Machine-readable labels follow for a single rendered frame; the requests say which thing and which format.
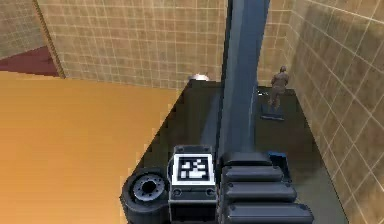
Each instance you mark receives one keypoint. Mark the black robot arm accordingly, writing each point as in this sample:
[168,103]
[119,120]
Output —
[253,193]

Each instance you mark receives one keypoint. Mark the small white round object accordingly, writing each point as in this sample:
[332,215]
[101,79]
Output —
[199,77]

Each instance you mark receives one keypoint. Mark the brown human figure statue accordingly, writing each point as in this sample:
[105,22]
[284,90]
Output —
[278,87]

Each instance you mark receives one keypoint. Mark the dark grey table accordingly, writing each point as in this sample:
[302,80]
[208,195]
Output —
[300,150]

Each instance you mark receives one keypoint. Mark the tall grey-blue post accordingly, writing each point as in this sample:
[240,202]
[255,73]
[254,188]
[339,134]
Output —
[245,66]

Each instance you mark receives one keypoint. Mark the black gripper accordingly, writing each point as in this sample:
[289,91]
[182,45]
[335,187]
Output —
[146,196]

